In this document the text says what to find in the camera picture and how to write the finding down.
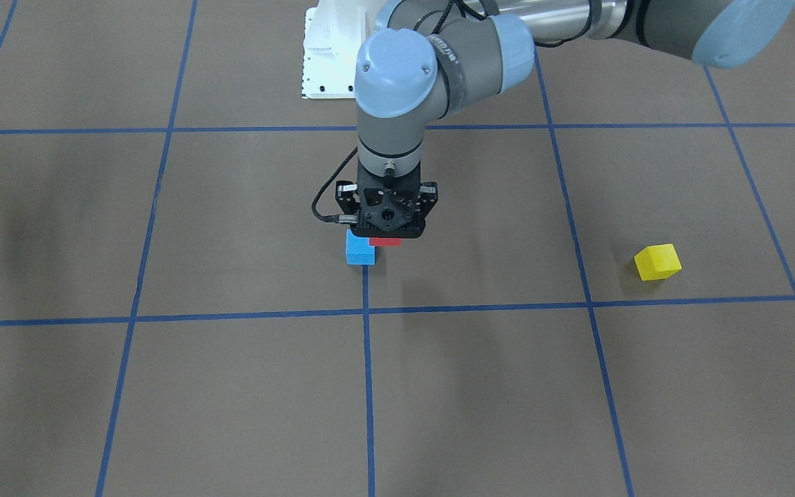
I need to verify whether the red cube block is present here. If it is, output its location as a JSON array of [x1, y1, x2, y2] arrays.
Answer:
[[367, 238, 402, 248]]

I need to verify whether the blue cube block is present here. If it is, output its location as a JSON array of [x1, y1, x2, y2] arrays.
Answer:
[[344, 229, 376, 266]]

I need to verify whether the yellow cube block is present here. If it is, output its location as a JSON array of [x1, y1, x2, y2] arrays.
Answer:
[[634, 244, 683, 281]]

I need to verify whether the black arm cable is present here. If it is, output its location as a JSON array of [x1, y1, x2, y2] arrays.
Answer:
[[311, 0, 591, 224]]

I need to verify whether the white central pedestal column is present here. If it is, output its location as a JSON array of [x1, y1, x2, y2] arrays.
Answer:
[[301, 1, 385, 99]]

